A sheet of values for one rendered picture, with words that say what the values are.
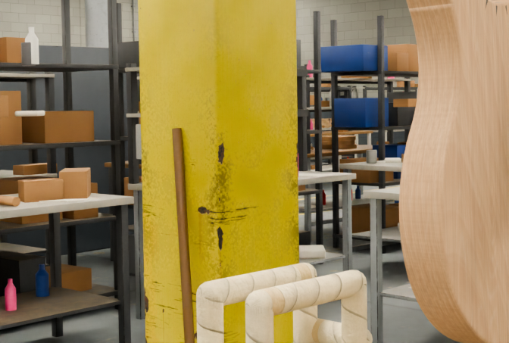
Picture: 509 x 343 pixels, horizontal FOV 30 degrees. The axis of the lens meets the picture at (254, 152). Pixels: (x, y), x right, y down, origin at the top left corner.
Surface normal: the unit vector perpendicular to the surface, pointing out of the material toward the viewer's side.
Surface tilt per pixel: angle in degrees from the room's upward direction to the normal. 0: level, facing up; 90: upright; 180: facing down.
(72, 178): 90
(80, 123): 90
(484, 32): 89
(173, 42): 90
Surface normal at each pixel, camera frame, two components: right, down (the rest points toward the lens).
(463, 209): 0.71, 0.00
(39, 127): -0.73, 0.05
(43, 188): 0.47, 0.04
